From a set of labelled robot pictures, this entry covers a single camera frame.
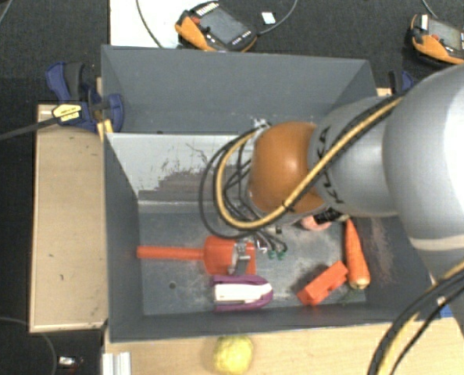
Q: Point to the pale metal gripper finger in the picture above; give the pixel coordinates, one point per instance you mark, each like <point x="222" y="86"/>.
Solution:
<point x="251" y="255"/>
<point x="240" y="253"/>

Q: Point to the purple and white stapler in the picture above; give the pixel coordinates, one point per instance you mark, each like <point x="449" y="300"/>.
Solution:
<point x="240" y="293"/>

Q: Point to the pink round toy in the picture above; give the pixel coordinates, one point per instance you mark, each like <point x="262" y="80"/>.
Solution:
<point x="314" y="223"/>

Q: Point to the orange flat block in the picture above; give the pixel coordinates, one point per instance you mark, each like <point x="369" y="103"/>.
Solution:
<point x="322" y="283"/>

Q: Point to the orange toy carrot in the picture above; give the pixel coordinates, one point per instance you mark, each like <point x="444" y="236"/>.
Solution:
<point x="356" y="256"/>

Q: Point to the yellow-green ball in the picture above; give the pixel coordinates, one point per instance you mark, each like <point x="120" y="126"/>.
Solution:
<point x="232" y="354"/>

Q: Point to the grey metal bin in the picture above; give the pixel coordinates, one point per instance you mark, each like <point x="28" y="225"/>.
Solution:
<point x="200" y="92"/>

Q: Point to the pale wood board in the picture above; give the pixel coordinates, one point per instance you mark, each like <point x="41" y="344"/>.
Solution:
<point x="68" y="217"/>

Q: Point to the black cylinder on white bracket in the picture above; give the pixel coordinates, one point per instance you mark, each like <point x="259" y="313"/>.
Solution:
<point x="327" y="217"/>

